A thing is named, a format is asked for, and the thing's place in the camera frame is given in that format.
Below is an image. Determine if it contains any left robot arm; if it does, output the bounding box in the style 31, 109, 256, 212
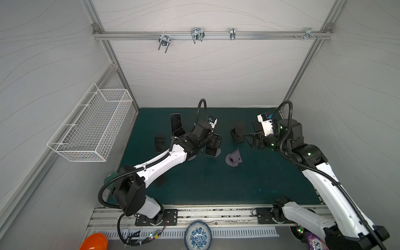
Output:
97, 99, 222, 219

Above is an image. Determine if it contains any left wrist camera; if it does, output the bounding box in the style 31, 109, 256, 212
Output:
207, 116, 218, 129

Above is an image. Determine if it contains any metal u-bolt clamp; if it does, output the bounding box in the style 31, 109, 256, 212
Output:
190, 28, 205, 44
158, 34, 171, 53

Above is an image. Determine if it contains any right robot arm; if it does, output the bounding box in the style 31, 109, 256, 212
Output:
250, 100, 390, 250

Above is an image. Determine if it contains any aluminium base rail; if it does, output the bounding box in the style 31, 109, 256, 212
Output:
86, 204, 344, 231

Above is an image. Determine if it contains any white slotted cable duct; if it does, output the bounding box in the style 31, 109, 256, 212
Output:
87, 227, 279, 240

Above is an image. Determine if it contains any white wire basket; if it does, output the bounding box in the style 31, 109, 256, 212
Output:
47, 83, 132, 162

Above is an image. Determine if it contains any metal bracket far right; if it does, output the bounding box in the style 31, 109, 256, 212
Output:
293, 28, 322, 41

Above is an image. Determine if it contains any blue white ceramic bowl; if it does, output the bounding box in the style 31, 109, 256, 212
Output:
184, 221, 212, 250

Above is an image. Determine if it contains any green table mat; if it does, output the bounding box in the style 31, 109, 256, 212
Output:
121, 108, 320, 205

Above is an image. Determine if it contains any metal u-bolt clamp left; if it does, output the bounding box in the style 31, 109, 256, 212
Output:
158, 34, 171, 53

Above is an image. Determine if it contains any purple phone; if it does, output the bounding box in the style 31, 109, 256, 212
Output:
169, 113, 182, 133
173, 127, 186, 137

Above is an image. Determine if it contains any teal phone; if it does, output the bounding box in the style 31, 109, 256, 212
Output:
205, 147, 217, 157
253, 120, 263, 132
154, 134, 166, 153

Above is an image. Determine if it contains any black stand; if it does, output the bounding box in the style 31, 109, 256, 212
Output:
154, 174, 168, 187
230, 122, 245, 144

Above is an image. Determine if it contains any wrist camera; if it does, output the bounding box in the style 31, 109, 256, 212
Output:
207, 116, 218, 129
257, 112, 275, 136

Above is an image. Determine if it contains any metal clamp right of centre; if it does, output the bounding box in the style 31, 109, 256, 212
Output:
230, 28, 236, 41

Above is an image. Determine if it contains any green cap clear jar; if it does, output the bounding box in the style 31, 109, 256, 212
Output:
104, 172, 118, 184

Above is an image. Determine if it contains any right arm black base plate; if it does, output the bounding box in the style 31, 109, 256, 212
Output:
255, 207, 282, 225

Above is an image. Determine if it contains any metal u-bolt clamp centre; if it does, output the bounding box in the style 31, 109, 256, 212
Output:
190, 28, 205, 44

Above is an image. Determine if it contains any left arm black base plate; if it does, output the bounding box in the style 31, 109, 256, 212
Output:
135, 208, 178, 227

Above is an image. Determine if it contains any purple phone middle left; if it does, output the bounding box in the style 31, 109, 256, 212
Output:
173, 127, 186, 137

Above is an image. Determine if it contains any purple snack bag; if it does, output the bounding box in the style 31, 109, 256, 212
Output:
305, 232, 329, 250

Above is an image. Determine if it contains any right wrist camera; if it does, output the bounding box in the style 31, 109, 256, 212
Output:
257, 112, 275, 136

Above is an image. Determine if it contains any purple phone back left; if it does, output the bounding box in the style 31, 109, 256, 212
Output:
169, 113, 182, 133

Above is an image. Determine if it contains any orange plastic bowl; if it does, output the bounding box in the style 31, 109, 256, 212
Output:
79, 233, 108, 250

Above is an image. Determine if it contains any aluminium cross bar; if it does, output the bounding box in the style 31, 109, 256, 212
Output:
94, 30, 334, 41

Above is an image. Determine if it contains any purple round stand front right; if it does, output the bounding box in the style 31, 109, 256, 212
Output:
225, 150, 243, 167

